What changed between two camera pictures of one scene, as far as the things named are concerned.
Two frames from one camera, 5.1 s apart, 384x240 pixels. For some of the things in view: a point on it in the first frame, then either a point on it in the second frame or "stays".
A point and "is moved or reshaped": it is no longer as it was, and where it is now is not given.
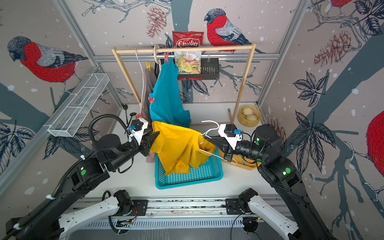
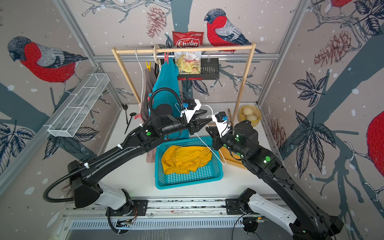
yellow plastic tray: (240, 161) stays
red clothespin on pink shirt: (139, 115) stays
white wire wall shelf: (73, 112) stays
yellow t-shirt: (178, 150) is moved or reshaped
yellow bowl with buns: (249, 116) stays
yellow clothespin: (149, 66) stays
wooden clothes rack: (116, 52) stays
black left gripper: (146, 142) -> (196, 126)
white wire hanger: (205, 133) is moved or reshaped
